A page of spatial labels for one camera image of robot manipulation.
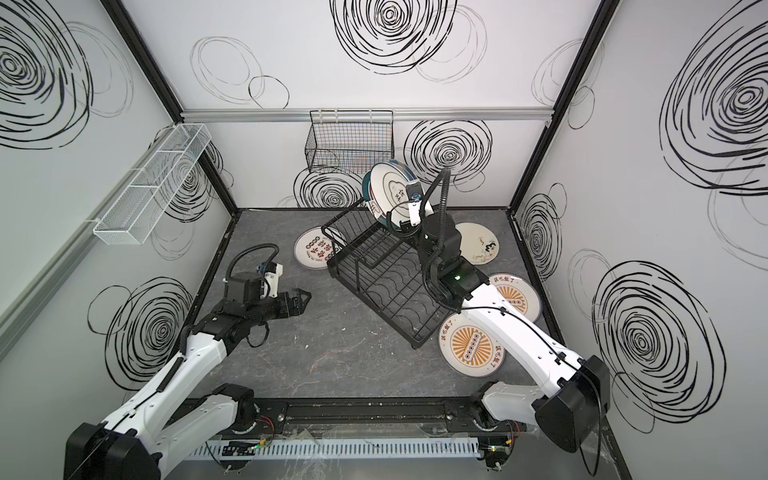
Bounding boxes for black wire dish rack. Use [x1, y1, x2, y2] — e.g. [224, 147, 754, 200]
[321, 200, 466, 349]

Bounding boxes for cream plate with cat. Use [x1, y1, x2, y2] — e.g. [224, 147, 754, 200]
[456, 222, 500, 265]

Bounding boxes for white plate red characters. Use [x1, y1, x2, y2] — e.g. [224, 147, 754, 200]
[294, 227, 336, 270]

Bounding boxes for orange sunburst plate front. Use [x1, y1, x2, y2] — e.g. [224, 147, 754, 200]
[438, 314, 506, 378]

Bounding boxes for orange sunburst plate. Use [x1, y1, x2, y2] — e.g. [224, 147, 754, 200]
[489, 273, 541, 322]
[438, 314, 506, 378]

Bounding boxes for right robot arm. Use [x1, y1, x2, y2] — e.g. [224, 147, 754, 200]
[376, 168, 610, 453]

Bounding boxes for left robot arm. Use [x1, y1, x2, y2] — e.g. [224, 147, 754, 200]
[63, 243, 311, 479]

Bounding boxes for orange sunburst plate back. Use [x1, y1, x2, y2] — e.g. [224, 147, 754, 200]
[489, 273, 541, 322]

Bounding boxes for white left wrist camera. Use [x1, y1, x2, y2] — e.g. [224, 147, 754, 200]
[263, 262, 283, 298]

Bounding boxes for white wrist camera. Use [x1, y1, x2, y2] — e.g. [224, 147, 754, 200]
[263, 262, 283, 298]
[406, 180, 423, 227]

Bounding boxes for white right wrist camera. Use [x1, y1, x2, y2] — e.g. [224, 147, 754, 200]
[406, 180, 423, 227]

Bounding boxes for black wire wall basket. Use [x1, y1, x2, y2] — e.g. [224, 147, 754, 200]
[304, 109, 395, 174]

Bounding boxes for white mesh wall shelf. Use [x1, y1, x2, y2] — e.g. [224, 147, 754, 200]
[93, 123, 213, 246]

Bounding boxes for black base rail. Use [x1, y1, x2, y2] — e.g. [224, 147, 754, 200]
[243, 396, 535, 438]

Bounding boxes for white slotted cable duct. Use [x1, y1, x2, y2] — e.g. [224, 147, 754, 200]
[187, 437, 481, 462]

